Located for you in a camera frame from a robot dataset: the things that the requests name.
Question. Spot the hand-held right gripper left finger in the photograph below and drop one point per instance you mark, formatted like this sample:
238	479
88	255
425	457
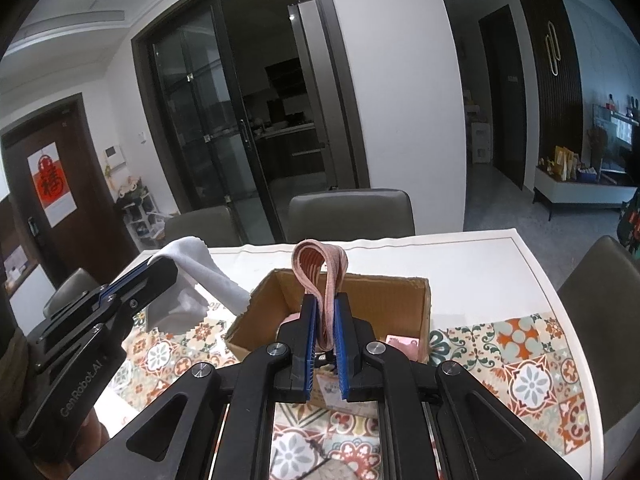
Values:
307	345

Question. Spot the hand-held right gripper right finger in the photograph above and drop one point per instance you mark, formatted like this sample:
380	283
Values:
342	345

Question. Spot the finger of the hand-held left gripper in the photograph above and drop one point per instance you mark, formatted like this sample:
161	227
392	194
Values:
150	282
75	300

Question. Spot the light grey cloth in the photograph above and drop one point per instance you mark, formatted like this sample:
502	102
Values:
190	280

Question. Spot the brown cardboard box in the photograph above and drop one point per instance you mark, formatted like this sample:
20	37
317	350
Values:
260	300

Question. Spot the pink elastic headband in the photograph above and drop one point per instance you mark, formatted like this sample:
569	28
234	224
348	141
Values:
335	270

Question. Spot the person's left forearm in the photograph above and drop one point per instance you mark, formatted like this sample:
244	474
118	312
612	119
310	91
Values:
12	370

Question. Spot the grey dining chair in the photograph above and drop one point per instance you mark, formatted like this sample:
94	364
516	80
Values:
200	227
605	320
70	292
350	215

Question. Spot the cluttered shoe rack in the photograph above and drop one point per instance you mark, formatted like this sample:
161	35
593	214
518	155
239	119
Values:
140	215

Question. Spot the brown wooden door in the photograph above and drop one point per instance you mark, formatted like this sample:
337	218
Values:
90	200

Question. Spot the red white door poster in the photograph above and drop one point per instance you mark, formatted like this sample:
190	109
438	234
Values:
51	185

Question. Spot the white intercom panel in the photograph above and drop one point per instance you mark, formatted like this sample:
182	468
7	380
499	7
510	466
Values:
114	155

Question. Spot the patterned tablecloth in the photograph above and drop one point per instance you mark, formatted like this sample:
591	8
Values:
500	280

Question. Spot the dark sliding glass door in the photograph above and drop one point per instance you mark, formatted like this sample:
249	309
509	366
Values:
210	110

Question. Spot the stacked white hallway boxes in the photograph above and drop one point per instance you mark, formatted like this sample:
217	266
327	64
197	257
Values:
481	140

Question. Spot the silver refrigerator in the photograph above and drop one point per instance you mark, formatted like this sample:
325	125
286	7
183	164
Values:
312	85

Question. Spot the white media cabinet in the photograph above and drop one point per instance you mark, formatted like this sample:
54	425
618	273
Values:
585	192

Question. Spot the dark hallway door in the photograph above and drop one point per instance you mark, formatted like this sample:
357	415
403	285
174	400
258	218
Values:
505	100

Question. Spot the dark slatted wall panel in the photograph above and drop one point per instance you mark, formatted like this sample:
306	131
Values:
567	110

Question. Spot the gold loop wall ornament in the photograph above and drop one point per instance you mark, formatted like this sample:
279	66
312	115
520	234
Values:
551	47

